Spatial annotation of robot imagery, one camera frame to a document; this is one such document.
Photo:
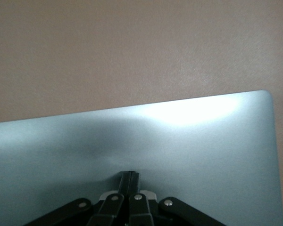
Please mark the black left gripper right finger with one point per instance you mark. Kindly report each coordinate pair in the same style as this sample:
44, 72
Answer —
139, 209

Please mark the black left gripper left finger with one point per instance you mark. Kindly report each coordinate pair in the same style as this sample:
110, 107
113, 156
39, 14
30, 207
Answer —
110, 207

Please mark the grey laptop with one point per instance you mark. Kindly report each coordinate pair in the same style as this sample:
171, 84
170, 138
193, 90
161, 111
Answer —
202, 153

